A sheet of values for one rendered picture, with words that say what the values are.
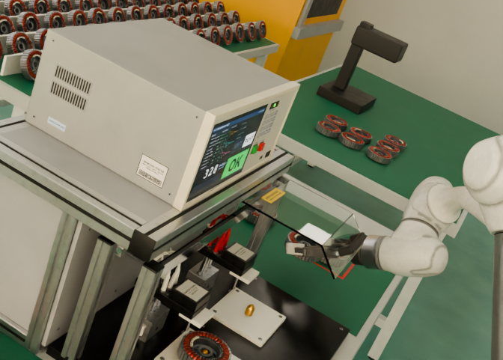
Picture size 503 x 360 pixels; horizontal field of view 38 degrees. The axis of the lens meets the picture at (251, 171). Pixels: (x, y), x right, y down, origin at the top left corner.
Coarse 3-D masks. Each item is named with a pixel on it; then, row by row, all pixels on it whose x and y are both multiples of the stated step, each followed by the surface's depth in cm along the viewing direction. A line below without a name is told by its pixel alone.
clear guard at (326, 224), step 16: (256, 192) 170; (288, 192) 176; (304, 192) 180; (256, 208) 162; (272, 208) 165; (288, 208) 168; (304, 208) 171; (320, 208) 175; (336, 208) 178; (288, 224) 161; (304, 224) 164; (320, 224) 167; (336, 224) 170; (352, 224) 176; (320, 240) 159; (336, 240) 165; (336, 256) 163; (352, 256) 170; (336, 272) 160
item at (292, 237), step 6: (288, 234) 203; (294, 234) 204; (288, 240) 201; (294, 240) 200; (300, 240) 206; (306, 240) 206; (300, 258) 199; (306, 258) 199; (312, 258) 199; (318, 258) 201
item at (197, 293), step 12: (156, 288) 151; (180, 288) 150; (192, 288) 152; (204, 288) 154; (156, 300) 155; (168, 300) 150; (180, 300) 149; (192, 300) 148; (204, 300) 151; (180, 312) 149; (192, 312) 148; (204, 312) 153
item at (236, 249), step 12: (204, 252) 173; (228, 252) 170; (240, 252) 172; (252, 252) 174; (204, 264) 175; (228, 264) 171; (240, 264) 170; (252, 264) 175; (240, 276) 170; (252, 276) 172
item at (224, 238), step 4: (220, 216) 173; (224, 216) 171; (216, 220) 175; (208, 224) 177; (212, 224) 176; (208, 228) 176; (228, 232) 175; (224, 236) 170; (228, 236) 175; (216, 240) 176; (220, 240) 171; (224, 240) 173; (208, 244) 174; (216, 244) 172; (220, 244) 171; (224, 244) 173; (216, 248) 172; (220, 248) 174; (216, 252) 172
